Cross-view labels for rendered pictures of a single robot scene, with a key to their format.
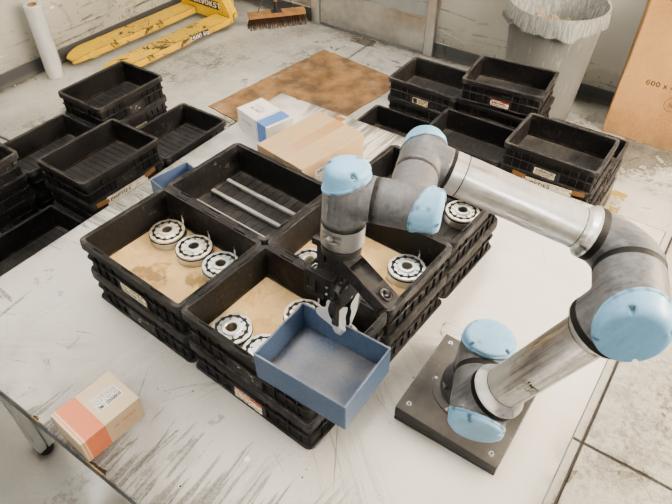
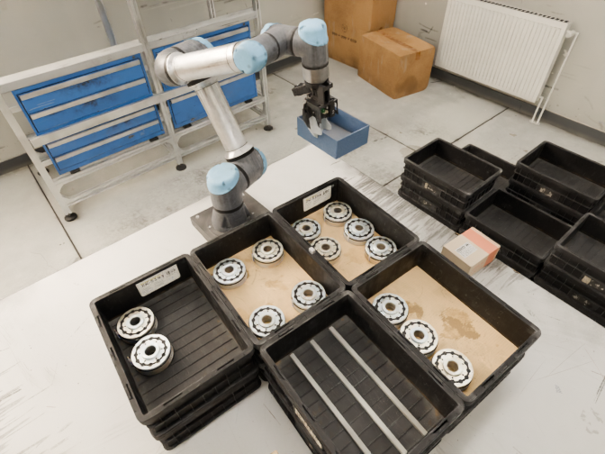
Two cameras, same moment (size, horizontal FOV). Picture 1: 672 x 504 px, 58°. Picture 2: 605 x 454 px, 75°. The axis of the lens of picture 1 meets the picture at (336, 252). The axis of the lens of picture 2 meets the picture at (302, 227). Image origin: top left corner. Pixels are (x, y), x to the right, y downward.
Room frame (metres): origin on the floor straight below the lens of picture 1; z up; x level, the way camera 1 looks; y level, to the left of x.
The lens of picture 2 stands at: (1.85, 0.26, 1.84)
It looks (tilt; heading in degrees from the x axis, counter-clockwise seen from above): 46 degrees down; 197
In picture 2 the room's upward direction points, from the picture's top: 2 degrees counter-clockwise
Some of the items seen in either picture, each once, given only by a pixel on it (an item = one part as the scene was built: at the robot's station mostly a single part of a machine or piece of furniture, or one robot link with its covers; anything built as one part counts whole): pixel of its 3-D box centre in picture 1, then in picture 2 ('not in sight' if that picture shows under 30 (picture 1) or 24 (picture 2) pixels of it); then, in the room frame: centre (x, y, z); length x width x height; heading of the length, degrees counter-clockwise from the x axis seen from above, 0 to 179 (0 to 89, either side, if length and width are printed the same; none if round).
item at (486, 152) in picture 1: (466, 164); not in sight; (2.42, -0.62, 0.31); 0.40 x 0.30 x 0.34; 55
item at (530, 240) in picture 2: not in sight; (506, 243); (0.28, 0.86, 0.31); 0.40 x 0.30 x 0.34; 55
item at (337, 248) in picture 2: (303, 314); (325, 248); (1.00, 0.08, 0.86); 0.10 x 0.10 x 0.01
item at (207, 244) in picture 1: (194, 247); (418, 336); (1.25, 0.39, 0.86); 0.10 x 0.10 x 0.01
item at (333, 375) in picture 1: (322, 362); (332, 130); (0.68, 0.02, 1.10); 0.20 x 0.15 x 0.07; 56
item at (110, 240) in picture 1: (174, 258); (436, 321); (1.20, 0.44, 0.87); 0.40 x 0.30 x 0.11; 52
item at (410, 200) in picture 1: (409, 199); (279, 40); (0.76, -0.12, 1.41); 0.11 x 0.11 x 0.08; 75
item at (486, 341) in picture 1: (484, 353); (225, 185); (0.84, -0.33, 0.91); 0.13 x 0.12 x 0.14; 165
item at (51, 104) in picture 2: not in sight; (99, 115); (0.06, -1.57, 0.60); 0.72 x 0.03 x 0.56; 145
